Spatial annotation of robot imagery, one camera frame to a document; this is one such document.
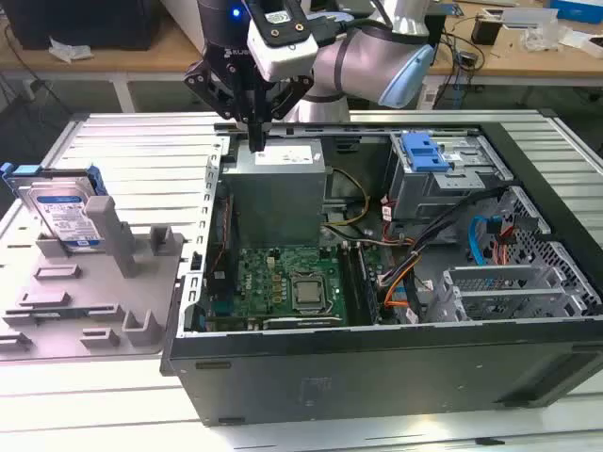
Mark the silver CPU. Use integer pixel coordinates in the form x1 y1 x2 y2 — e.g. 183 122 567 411
294 281 324 305

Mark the silver disk bay cage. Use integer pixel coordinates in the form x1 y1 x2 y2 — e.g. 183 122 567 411
431 263 590 326

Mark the crumpled clear plastic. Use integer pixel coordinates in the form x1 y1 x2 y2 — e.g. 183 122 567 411
519 22 574 53

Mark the wooden desk white frame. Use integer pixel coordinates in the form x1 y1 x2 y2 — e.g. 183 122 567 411
0 0 603 114

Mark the green motherboard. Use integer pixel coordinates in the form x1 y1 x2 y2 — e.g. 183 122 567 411
202 242 392 331

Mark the red orange disk power wire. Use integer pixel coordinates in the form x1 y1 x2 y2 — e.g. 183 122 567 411
492 215 539 265

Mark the small black box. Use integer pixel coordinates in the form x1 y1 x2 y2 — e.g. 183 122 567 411
470 15 503 47

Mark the hard disk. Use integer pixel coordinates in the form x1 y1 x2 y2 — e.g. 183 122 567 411
1 162 108 250

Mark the blue drive cage latch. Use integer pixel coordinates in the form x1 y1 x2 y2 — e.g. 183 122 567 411
399 133 448 174

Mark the white card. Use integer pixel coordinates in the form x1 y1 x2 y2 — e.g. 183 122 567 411
558 30 593 48

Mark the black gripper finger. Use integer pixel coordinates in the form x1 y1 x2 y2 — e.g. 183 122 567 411
184 58 259 153
258 74 315 153

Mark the black sleeved wire bundle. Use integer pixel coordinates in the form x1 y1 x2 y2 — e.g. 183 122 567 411
409 186 508 265

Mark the grey power supply unit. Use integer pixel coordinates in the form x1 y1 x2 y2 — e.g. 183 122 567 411
220 138 329 246

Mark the blue cardboard box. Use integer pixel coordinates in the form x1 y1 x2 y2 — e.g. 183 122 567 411
548 0 603 24

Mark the black PC case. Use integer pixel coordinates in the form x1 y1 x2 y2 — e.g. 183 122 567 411
159 121 603 428

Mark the large black box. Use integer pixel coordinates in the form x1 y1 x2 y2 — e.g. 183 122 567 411
4 0 161 52

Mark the black RAM slot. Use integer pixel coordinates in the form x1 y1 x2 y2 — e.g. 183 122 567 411
337 243 355 327
347 243 364 327

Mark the yellow black power wire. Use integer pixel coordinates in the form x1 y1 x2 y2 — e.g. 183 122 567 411
322 167 371 234

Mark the blue SATA wire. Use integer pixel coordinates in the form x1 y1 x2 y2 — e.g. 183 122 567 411
468 214 501 268

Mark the blue hanging cable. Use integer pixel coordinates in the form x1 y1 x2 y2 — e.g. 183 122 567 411
449 49 470 112

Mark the crumpled white paper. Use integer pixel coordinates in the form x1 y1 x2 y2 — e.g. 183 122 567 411
48 37 95 63

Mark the flat white box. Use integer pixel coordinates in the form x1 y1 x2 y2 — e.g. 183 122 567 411
499 7 560 30

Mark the silver optical drive cage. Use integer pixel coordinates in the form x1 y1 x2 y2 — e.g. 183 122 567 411
383 131 514 236

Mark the grey parts rack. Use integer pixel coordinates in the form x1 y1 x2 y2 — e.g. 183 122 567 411
0 195 187 363

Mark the CPU socket with metal frame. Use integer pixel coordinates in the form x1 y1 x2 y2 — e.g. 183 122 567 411
286 270 334 315

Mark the installed RAM stick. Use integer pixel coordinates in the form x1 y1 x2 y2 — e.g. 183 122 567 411
355 244 381 326

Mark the black expansion card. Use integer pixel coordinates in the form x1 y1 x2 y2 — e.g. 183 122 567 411
261 315 348 331

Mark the white printer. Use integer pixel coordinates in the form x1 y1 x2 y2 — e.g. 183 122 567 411
159 0 208 62

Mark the orange yellow black wire bundle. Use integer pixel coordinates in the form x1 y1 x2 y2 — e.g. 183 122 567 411
379 249 423 310

